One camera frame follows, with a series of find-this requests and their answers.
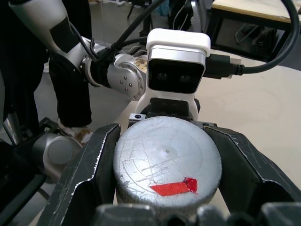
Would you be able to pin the silver robot body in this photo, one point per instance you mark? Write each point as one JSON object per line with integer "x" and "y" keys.
{"x": 56, "y": 153}

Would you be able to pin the person in black trousers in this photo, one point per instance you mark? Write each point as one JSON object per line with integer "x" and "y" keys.
{"x": 70, "y": 99}

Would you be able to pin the silver jar lid red tape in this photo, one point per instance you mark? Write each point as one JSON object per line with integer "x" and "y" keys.
{"x": 164, "y": 160}

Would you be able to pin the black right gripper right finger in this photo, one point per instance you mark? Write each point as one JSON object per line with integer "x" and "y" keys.
{"x": 244, "y": 174}

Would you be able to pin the wooden desk black frame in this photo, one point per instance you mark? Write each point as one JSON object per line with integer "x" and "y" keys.
{"x": 249, "y": 11}

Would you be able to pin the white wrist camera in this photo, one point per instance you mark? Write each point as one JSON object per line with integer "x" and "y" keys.
{"x": 178, "y": 40}

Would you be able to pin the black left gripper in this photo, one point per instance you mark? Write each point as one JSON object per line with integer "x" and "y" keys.
{"x": 168, "y": 107}

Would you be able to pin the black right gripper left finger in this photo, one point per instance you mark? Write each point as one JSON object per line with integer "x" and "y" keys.
{"x": 80, "y": 169}

